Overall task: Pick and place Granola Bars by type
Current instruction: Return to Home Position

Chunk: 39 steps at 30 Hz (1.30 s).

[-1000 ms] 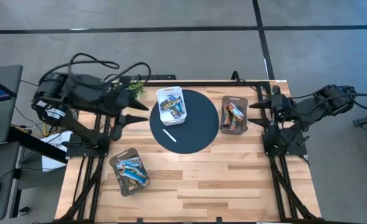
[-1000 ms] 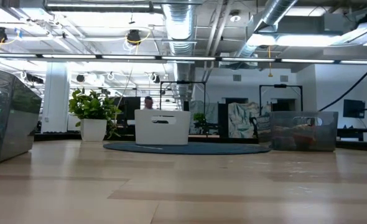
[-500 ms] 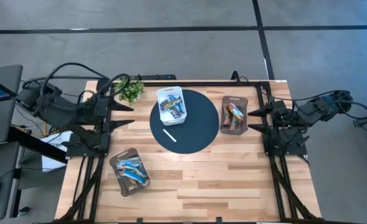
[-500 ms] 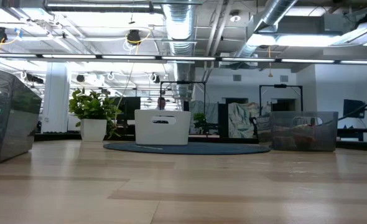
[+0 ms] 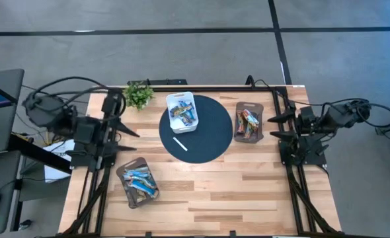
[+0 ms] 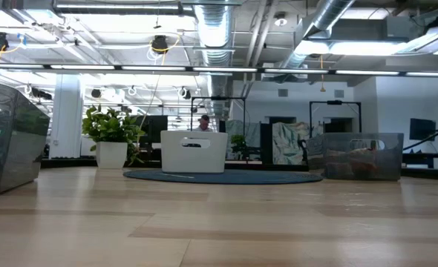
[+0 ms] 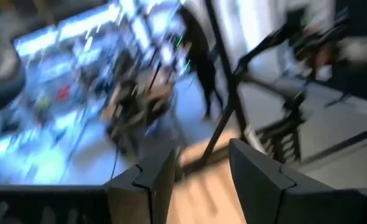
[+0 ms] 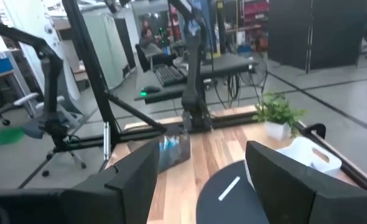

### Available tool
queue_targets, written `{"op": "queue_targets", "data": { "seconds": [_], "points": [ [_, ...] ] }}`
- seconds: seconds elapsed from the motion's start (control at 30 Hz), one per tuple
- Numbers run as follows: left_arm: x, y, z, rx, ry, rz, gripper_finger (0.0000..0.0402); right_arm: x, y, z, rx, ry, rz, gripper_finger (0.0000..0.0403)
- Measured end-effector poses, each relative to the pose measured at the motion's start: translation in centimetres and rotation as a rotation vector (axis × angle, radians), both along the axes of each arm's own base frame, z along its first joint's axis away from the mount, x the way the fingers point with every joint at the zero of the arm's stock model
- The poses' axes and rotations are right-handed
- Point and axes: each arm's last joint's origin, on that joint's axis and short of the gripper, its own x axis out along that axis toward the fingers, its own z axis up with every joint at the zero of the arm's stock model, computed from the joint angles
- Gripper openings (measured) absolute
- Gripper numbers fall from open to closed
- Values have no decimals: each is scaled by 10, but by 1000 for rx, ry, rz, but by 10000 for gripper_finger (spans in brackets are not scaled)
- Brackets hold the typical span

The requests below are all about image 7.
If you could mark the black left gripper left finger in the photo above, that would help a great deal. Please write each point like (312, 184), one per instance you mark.
(140, 199)

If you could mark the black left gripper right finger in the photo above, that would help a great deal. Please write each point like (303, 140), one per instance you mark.
(270, 199)

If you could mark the black aluminium table frame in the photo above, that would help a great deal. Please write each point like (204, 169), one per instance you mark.
(231, 93)

